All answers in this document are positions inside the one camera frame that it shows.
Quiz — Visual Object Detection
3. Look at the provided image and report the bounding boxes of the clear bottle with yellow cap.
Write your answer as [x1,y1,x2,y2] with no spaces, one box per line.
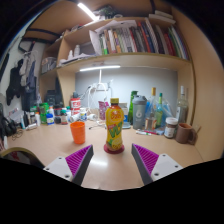
[145,87,158,130]

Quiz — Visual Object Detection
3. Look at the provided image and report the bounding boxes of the clear bottle with green cap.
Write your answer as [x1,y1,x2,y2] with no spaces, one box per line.
[154,92,164,128]

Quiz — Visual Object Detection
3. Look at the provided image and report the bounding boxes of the pink packet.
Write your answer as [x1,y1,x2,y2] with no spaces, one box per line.
[98,100,110,121]

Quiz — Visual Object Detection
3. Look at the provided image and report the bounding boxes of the white bottle with blue cap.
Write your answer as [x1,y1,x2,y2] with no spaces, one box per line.
[45,113,55,126]

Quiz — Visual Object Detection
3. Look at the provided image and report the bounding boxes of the small brown bottle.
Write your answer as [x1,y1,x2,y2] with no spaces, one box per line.
[60,109,69,125]

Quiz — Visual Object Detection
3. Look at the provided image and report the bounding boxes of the red and white canister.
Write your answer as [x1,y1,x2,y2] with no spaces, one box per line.
[70,97,82,116]

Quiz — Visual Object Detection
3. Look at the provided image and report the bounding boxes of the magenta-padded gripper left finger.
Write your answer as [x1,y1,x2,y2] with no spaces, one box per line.
[43,144,95,187]

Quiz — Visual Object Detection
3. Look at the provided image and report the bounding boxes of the flat round red coaster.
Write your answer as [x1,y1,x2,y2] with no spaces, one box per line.
[103,143,126,155]

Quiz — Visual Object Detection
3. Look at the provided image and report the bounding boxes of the white ceiling light tube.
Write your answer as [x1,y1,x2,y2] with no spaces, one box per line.
[77,2,98,22]

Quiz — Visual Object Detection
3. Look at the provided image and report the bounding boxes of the white under-shelf light bar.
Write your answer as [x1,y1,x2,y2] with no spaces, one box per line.
[79,64,121,73]

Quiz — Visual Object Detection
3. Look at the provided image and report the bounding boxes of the green plastic container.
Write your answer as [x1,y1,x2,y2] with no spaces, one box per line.
[38,103,49,124]

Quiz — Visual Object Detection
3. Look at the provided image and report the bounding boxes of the blue and white carton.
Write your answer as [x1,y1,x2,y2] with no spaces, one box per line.
[119,102,132,129]

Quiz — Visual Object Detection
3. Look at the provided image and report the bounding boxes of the orange plastic cup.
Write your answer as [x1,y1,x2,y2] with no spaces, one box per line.
[69,121,87,145]

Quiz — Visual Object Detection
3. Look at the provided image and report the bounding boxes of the brown mug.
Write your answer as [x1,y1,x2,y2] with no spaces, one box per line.
[175,122,198,145]

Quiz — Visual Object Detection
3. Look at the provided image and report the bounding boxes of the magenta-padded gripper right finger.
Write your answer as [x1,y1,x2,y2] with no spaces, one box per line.
[131,143,184,187]

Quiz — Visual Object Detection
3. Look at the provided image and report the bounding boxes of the grey shaker bottle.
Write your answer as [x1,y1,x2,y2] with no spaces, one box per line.
[132,95,148,130]

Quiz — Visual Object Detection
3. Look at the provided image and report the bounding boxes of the brown jar with white lid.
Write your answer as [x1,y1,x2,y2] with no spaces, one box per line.
[163,116,179,139]

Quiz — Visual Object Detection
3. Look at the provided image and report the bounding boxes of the tall clear glass bottle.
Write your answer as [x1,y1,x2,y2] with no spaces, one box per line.
[175,85,189,124]

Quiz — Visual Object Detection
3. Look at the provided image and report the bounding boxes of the yellow-labelled tea drink bottle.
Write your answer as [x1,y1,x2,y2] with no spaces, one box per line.
[105,97,125,153]

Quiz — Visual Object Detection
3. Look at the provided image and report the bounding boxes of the hanging dark clothes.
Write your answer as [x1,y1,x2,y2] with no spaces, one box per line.
[4,49,38,111]

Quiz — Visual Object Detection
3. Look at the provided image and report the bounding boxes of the white and green tube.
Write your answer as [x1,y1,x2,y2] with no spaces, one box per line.
[135,130,153,136]

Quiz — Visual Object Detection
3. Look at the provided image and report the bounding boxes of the wooden shelf unit with books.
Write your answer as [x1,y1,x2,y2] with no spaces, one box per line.
[38,9,196,79]

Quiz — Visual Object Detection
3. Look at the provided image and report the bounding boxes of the white wall socket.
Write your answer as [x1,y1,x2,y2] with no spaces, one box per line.
[94,81,109,93]

